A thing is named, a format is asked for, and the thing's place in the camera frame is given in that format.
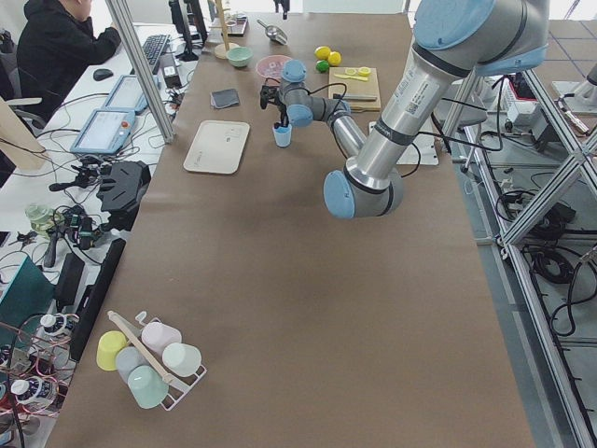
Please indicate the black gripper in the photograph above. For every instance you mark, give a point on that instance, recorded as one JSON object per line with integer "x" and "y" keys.
{"x": 282, "y": 110}

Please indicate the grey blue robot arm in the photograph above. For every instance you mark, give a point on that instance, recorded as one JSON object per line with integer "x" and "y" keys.
{"x": 451, "y": 39}

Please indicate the light blue cup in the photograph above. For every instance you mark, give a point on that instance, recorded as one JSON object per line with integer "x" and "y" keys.
{"x": 282, "y": 136}

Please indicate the pile of ice cubes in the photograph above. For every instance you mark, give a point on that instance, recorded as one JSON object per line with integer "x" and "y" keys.
{"x": 273, "y": 66}

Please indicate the pink cup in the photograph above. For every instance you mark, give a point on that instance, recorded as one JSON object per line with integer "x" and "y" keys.
{"x": 156, "y": 336}

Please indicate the white cup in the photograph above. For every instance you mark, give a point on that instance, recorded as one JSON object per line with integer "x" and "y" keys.
{"x": 182, "y": 359}

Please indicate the yellow cup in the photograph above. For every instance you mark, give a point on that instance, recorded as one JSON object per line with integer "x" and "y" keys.
{"x": 109, "y": 345}

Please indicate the grey cup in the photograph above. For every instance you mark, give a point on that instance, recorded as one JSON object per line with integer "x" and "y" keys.
{"x": 127, "y": 360}

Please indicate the white cup rack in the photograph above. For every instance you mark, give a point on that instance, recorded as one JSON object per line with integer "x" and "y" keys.
{"x": 179, "y": 386}

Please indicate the mint green cup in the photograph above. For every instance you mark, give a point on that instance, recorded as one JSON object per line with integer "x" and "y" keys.
{"x": 147, "y": 387}

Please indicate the pink bowl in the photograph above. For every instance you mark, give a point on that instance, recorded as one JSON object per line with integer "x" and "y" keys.
{"x": 268, "y": 65}

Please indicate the steel muddler black tip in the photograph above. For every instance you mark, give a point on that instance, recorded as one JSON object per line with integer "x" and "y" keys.
{"x": 355, "y": 97}

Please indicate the grey folded cloth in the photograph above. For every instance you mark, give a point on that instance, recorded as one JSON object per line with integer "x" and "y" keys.
{"x": 224, "y": 98}

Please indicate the cream rabbit tray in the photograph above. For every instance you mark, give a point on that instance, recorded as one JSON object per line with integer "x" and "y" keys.
{"x": 217, "y": 147}

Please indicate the green lime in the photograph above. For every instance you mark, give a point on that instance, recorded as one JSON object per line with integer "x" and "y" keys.
{"x": 322, "y": 66}

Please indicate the pale green bowl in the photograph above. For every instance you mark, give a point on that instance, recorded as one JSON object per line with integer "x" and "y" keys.
{"x": 239, "y": 57}

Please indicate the yellow lemon outer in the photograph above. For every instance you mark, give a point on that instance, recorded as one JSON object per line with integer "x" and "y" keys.
{"x": 322, "y": 52}

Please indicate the yellow lemon near board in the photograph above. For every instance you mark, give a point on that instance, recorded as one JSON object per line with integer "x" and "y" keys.
{"x": 334, "y": 58}

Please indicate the metal scoop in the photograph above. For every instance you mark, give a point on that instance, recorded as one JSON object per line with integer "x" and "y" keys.
{"x": 274, "y": 33}

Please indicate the wooden cutting board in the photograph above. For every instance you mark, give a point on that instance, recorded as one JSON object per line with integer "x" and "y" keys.
{"x": 341, "y": 86}

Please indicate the yellow plastic knife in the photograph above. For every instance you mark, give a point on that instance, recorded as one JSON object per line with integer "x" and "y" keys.
{"x": 353, "y": 77}

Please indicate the wooden stand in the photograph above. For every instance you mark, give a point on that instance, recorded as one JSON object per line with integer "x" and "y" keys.
{"x": 221, "y": 50}

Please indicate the lemon half slice upper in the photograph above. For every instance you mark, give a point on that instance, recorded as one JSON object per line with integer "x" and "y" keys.
{"x": 363, "y": 71}

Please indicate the black keyboard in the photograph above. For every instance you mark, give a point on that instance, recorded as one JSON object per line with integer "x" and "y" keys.
{"x": 153, "y": 48}

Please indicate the teach pendant far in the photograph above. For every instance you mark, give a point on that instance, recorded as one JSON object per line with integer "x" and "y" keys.
{"x": 127, "y": 93}

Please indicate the teach pendant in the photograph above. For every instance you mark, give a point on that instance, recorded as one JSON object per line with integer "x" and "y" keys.
{"x": 105, "y": 132}
{"x": 127, "y": 93}

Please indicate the teach pendant near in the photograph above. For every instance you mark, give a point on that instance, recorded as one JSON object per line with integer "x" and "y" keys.
{"x": 105, "y": 132}

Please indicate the black gripper part on desk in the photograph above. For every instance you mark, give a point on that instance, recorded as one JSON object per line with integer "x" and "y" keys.
{"x": 121, "y": 190}

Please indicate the black computer mouse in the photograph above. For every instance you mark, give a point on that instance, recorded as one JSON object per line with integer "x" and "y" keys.
{"x": 102, "y": 74}

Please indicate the person in black hoodie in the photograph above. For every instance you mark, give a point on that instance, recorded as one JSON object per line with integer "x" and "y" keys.
{"x": 56, "y": 46}

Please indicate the aluminium frame post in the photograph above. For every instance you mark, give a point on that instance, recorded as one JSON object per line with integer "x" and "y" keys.
{"x": 121, "y": 16}

